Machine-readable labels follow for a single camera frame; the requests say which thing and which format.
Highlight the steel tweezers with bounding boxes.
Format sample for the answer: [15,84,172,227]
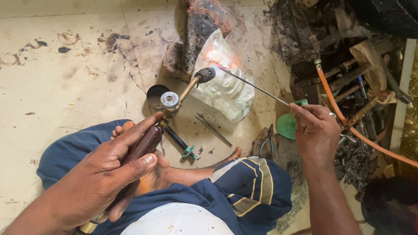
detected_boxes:
[195,112,233,146]

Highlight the black bag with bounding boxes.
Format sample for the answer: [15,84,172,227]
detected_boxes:
[347,0,418,40]

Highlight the embossed silver metal sheet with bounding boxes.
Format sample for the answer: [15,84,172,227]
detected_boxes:
[189,29,255,124]

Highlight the white wooden strip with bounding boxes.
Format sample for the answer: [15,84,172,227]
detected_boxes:
[389,39,418,154]

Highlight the dirty dark cloth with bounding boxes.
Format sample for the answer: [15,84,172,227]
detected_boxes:
[250,129,305,187]

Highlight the person's left hand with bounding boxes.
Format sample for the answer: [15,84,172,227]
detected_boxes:
[60,112,163,229]

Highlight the golden embossed panel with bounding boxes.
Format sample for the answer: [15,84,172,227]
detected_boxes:
[395,42,418,178]

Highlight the black tool with teal clamp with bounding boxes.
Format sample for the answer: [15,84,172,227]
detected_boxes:
[164,126,198,160]

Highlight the black round container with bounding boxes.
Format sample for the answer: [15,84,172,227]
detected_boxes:
[360,176,418,235]

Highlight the green plastic scoop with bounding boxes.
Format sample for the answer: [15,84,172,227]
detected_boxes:
[276,99,309,140]

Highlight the person's white shirt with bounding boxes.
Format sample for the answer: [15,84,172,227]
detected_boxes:
[120,202,235,235]

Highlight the small brown brick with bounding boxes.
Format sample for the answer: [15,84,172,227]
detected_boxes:
[162,42,184,79]

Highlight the brass gas torch wooden handle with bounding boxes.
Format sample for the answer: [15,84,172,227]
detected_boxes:
[72,67,216,235]

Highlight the person's right hand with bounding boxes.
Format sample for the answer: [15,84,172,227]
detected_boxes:
[289,103,342,171]

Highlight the charred dark brick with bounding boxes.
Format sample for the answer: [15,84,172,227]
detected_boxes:
[181,6,220,83]

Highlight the orange gas hose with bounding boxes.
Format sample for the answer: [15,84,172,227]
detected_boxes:
[314,62,418,169]

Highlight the small round metal tin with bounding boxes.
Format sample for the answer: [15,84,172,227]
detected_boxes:
[146,84,171,109]

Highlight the heap of wooden handled tools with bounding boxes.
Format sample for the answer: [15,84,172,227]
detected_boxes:
[264,0,413,129]

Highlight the thin metal solder rod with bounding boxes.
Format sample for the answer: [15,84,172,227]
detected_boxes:
[218,67,292,107]

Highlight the person's blue striped wrap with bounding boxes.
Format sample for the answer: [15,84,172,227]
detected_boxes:
[37,119,293,235]

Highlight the green handled pliers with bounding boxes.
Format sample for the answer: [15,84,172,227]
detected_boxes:
[258,125,275,158]

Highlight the pile of small metal punches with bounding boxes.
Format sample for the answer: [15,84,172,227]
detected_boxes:
[333,120,380,194]

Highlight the reddish burnt brick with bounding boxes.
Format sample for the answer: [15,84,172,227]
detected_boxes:
[188,0,232,37]

